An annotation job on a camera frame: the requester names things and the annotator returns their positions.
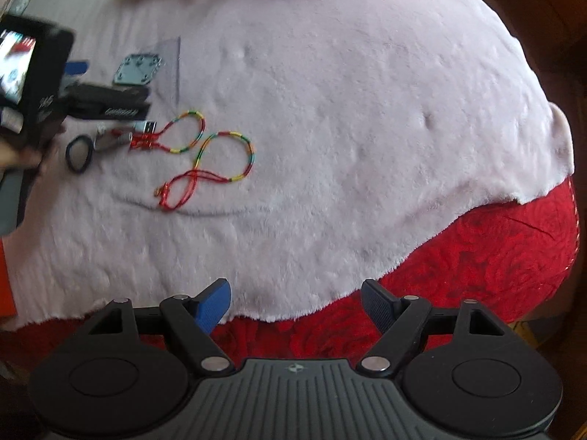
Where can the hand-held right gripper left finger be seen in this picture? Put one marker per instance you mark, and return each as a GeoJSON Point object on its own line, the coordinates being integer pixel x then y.
{"type": "Point", "coordinates": [213, 305]}

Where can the square metal plate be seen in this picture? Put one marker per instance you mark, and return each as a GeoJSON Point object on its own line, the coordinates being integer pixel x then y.
{"type": "Point", "coordinates": [137, 69]}

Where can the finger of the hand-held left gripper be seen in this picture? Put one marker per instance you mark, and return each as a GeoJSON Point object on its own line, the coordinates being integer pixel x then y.
{"type": "Point", "coordinates": [77, 68]}
{"type": "Point", "coordinates": [110, 101]}

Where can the person's left hand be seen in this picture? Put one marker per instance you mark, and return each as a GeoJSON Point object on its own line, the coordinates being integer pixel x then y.
{"type": "Point", "coordinates": [18, 156]}

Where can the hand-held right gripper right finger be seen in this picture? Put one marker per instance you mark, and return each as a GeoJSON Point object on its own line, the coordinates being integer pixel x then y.
{"type": "Point", "coordinates": [378, 302]}

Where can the transparent plastic bag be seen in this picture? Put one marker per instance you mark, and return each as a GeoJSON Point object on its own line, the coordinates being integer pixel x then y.
{"type": "Point", "coordinates": [172, 68]}

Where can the fluffy white blanket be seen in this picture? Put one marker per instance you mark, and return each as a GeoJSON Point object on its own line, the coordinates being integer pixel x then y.
{"type": "Point", "coordinates": [321, 123]}

